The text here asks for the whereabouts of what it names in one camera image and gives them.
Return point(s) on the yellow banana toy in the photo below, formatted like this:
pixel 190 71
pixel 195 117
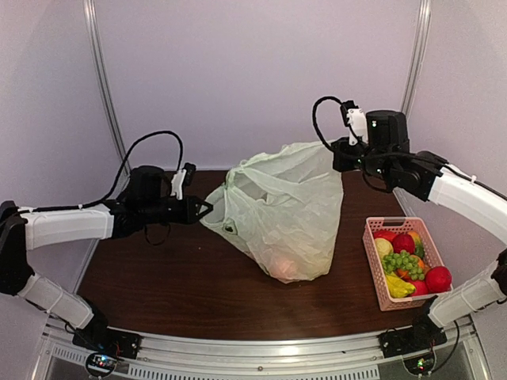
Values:
pixel 398 288

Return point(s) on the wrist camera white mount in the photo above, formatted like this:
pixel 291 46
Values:
pixel 181 179
pixel 355 120

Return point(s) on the peach fruit in bag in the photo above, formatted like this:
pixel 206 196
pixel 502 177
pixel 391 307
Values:
pixel 284 270

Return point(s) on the pale yellow fruit toy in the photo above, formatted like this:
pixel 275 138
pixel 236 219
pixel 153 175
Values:
pixel 383 247

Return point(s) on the pink plastic basket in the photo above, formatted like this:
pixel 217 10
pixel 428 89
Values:
pixel 389 228

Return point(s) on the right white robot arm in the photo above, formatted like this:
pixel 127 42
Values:
pixel 378 145

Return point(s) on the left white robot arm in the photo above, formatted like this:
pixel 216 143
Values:
pixel 138 206

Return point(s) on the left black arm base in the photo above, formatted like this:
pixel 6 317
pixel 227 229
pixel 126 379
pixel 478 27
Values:
pixel 109 346

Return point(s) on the light green plastic bag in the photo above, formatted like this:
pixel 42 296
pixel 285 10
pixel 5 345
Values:
pixel 286 204

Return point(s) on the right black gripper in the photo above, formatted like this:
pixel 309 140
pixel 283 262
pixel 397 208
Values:
pixel 342 163

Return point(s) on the left aluminium frame post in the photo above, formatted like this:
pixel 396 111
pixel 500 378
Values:
pixel 90 14

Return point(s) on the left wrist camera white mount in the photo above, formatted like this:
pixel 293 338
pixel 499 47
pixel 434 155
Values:
pixel 181 179

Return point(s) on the green grapes toy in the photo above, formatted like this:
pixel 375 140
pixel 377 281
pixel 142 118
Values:
pixel 404 265

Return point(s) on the curved aluminium rail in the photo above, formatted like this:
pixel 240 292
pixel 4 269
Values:
pixel 359 356

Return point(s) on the red apple toy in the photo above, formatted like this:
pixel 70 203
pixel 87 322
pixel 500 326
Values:
pixel 403 242

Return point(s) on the red plush fruit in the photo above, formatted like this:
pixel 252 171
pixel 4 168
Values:
pixel 438 280

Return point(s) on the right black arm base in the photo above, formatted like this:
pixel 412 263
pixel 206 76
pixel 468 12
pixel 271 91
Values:
pixel 415 343

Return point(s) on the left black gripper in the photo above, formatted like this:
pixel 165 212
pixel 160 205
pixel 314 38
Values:
pixel 188 215

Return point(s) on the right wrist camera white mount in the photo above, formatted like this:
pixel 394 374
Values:
pixel 355 120

